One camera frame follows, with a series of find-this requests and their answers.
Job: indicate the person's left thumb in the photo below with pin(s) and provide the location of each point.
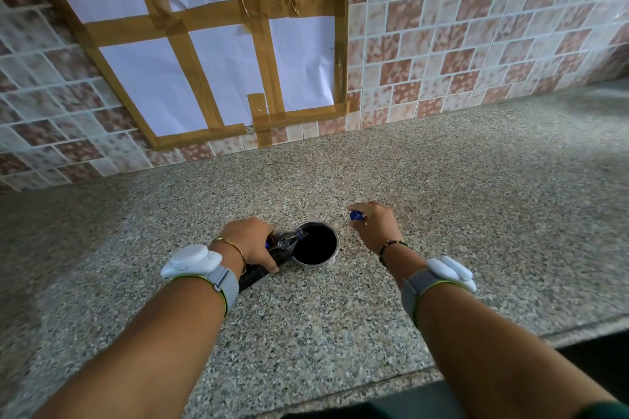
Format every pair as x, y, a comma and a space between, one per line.
272, 264

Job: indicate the person's right fingers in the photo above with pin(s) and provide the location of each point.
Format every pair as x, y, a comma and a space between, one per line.
364, 207

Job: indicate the steel cup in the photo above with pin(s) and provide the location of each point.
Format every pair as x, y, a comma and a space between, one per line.
314, 244

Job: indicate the blue bottle cap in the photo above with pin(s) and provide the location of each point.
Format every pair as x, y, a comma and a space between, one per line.
356, 215

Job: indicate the person's left forearm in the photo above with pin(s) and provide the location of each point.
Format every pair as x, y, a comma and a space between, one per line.
147, 350

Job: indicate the gold bangle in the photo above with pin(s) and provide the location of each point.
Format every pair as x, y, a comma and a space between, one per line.
235, 249

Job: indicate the person's left hand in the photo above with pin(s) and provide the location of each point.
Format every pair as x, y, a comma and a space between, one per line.
248, 239

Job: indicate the person's right forearm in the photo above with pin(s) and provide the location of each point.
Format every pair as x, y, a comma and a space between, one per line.
491, 350

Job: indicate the clear plastic bottle dark drink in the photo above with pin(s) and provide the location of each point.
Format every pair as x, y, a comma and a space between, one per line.
284, 243

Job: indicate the brown tape strips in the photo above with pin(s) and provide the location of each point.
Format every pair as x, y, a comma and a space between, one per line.
196, 16

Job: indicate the white paper sheet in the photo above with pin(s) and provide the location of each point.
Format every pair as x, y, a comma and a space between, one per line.
147, 75

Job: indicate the person's right hand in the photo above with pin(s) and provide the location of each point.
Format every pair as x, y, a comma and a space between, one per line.
378, 229

